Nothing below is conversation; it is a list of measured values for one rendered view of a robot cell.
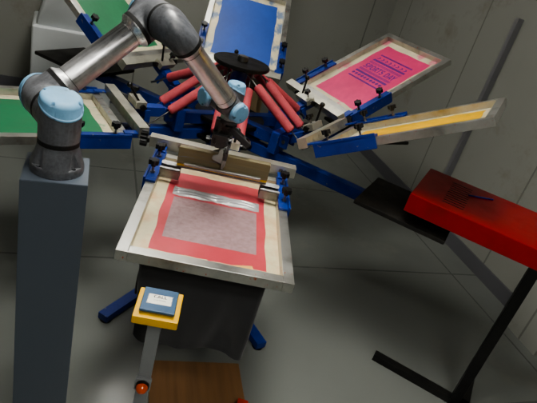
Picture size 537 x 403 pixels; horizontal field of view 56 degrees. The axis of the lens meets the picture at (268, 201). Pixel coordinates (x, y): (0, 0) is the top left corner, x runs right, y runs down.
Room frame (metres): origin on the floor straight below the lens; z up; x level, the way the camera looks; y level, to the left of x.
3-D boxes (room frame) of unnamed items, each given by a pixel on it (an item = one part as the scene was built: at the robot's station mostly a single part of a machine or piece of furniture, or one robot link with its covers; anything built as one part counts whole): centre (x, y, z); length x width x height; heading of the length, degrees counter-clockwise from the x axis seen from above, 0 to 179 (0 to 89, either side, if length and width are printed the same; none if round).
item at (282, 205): (2.00, -0.05, 0.98); 0.30 x 0.05 x 0.07; 9
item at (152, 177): (1.91, 0.50, 0.98); 0.30 x 0.05 x 0.07; 9
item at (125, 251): (1.72, 0.19, 0.97); 0.79 x 0.58 x 0.04; 9
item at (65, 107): (1.31, 0.64, 1.37); 0.13 x 0.12 x 0.14; 47
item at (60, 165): (1.30, 0.63, 1.25); 0.15 x 0.15 x 0.10
